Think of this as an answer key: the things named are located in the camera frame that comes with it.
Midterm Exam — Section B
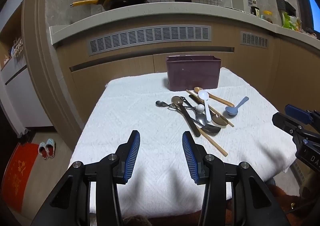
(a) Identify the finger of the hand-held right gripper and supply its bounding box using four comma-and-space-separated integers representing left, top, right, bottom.
284, 104, 320, 126
272, 112, 320, 152

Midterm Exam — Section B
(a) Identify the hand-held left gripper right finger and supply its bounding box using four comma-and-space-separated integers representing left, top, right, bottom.
182, 131, 292, 226

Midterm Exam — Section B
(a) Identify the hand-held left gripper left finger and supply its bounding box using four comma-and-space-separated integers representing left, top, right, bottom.
30, 130, 141, 226

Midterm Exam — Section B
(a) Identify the large steel spoon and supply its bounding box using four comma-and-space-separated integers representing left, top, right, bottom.
185, 106, 222, 137

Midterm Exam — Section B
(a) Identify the white ball-handled metal spoon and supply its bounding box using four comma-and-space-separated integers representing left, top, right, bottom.
195, 105, 207, 126

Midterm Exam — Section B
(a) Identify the purple plastic utensil holder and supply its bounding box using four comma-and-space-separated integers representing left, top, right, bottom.
166, 55, 222, 91

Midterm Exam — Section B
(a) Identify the white textured towel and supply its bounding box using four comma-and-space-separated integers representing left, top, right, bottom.
71, 67, 299, 219

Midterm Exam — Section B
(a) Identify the brown translucent spoon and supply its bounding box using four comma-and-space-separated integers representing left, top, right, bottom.
171, 96, 201, 138
188, 95, 229, 127

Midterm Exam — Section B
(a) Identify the blue plastic spoon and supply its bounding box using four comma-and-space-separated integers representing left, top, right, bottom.
225, 96, 250, 117

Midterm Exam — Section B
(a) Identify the small dark metal spoon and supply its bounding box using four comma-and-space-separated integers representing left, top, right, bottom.
155, 100, 198, 111

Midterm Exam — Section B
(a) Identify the white plastic spoon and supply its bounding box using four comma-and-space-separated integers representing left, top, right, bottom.
198, 90, 212, 123

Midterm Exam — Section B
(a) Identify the light wooden spoon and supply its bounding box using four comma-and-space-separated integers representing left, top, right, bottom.
194, 87, 235, 107

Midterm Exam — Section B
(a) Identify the striped slipper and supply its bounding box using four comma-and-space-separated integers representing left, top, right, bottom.
46, 138, 56, 158
38, 142, 48, 160

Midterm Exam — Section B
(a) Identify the small grey vent grille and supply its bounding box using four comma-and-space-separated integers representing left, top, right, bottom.
240, 31, 269, 49

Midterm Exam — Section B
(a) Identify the green plastic bag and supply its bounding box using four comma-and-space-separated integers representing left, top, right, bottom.
282, 12, 302, 31

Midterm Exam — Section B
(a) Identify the window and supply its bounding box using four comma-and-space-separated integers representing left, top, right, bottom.
303, 0, 320, 34

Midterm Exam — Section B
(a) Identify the red doormat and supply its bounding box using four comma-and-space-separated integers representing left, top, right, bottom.
0, 142, 40, 213

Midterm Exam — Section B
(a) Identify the large grey vent grille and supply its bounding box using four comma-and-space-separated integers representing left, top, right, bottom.
87, 26, 212, 57

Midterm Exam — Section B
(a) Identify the white shelf cabinet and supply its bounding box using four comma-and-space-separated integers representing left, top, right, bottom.
0, 4, 54, 129

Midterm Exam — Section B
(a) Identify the speckled stone countertop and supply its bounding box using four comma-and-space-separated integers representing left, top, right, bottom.
49, 2, 320, 47

